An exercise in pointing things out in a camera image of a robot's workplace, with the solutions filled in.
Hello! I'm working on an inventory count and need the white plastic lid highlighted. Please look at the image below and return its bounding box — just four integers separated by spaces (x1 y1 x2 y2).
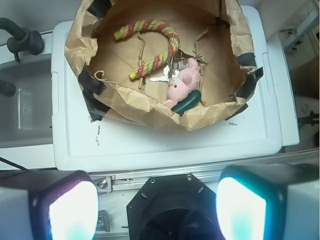
51 5 300 173

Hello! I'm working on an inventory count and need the multicolored twisted rope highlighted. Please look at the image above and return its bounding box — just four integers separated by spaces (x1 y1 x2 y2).
113 19 181 81

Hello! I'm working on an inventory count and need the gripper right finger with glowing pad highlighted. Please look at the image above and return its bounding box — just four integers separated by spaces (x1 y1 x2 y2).
216 163 320 240

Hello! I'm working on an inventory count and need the silver keys bunch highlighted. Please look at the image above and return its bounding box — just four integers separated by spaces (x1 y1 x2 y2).
149 50 204 83

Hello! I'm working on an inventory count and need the grey plastic bin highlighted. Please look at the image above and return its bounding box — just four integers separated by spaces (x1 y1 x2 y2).
0 54 53 149

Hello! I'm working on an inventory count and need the black octagonal mount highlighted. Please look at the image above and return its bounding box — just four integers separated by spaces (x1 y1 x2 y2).
126 173 224 240

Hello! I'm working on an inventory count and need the dark green cucumber toy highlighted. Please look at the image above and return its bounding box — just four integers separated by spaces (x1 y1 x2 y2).
171 90 202 117

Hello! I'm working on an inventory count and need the pink plush toy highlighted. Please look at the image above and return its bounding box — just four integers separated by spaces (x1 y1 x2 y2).
163 58 202 109

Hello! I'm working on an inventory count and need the brown paper bag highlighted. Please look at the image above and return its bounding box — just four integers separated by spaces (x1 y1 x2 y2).
64 0 263 131

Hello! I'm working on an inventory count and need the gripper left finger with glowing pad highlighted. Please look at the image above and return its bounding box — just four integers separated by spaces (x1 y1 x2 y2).
0 170 99 240

